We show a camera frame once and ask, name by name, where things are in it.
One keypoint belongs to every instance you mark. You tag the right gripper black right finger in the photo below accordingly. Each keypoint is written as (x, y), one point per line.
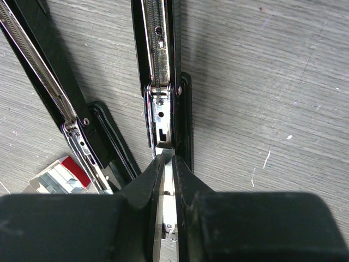
(252, 226)

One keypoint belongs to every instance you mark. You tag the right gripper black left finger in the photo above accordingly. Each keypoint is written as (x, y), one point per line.
(85, 227)

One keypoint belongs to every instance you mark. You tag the black stapler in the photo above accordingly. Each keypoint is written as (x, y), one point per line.
(88, 128)
(166, 92)

